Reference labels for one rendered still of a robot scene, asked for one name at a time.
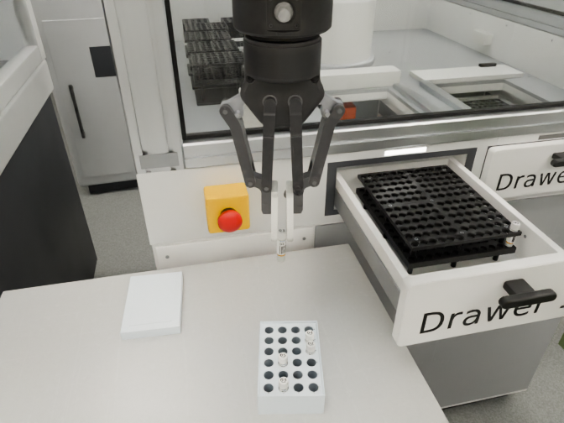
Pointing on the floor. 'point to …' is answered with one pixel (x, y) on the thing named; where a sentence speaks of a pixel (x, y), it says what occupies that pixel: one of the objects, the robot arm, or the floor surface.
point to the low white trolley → (206, 347)
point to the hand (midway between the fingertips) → (281, 211)
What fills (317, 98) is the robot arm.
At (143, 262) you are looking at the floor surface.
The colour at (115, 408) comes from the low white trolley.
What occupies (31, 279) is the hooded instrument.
